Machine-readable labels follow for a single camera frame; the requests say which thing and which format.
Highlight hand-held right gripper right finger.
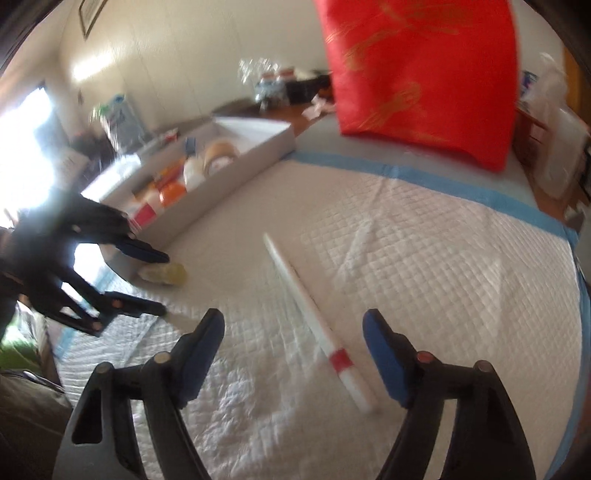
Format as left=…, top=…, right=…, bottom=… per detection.
left=362, top=309, right=539, bottom=480

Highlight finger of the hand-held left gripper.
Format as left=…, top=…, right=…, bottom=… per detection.
left=95, top=291, right=168, bottom=337
left=111, top=233, right=171, bottom=265

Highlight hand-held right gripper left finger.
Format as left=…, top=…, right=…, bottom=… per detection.
left=53, top=308, right=226, bottom=480

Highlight small yellowish dropper bottle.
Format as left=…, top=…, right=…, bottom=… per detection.
left=139, top=263, right=189, bottom=287

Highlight yellow tube with white cap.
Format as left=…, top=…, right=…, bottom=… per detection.
left=140, top=182, right=188, bottom=212

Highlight white paper tube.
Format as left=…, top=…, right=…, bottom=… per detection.
left=263, top=233, right=380, bottom=414

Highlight white pill bottle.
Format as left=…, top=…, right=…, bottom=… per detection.
left=182, top=154, right=206, bottom=191

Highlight white cardboard box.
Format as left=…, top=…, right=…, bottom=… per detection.
left=81, top=115, right=297, bottom=280

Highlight red cylindrical cap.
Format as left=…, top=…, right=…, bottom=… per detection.
left=130, top=203, right=156, bottom=230

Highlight white quilted pad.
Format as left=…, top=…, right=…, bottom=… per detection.
left=55, top=113, right=583, bottom=480

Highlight brown tape roll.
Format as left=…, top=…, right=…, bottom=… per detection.
left=203, top=141, right=241, bottom=177

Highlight blue and white carton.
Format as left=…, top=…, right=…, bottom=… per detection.
left=98, top=93, right=149, bottom=149

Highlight person's dark green jacket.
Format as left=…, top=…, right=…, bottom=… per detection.
left=0, top=367, right=75, bottom=480

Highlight jars in clear wrap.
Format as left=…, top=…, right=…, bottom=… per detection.
left=238, top=58, right=299, bottom=109

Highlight white crumpled tissue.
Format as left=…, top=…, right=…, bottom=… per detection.
left=302, top=96, right=339, bottom=119

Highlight black box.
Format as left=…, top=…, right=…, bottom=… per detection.
left=286, top=75, right=334, bottom=105

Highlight red gift bag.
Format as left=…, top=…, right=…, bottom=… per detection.
left=314, top=0, right=520, bottom=173

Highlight white plastic bag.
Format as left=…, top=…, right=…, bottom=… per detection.
left=521, top=52, right=591, bottom=200

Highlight dark framed wall picture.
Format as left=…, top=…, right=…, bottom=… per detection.
left=78, top=0, right=110, bottom=40

